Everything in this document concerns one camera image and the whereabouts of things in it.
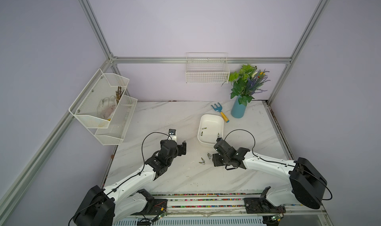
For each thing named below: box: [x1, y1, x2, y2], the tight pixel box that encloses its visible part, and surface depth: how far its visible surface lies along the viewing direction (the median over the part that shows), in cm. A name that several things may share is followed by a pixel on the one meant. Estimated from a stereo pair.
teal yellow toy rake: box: [210, 102, 230, 123], surface depth 117 cm
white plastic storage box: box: [197, 113, 225, 146], surface depth 107 cm
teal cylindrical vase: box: [230, 95, 247, 119], surface depth 113 cm
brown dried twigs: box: [115, 86, 125, 105], surface depth 83 cm
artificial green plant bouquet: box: [220, 63, 271, 107], surface depth 90 cm
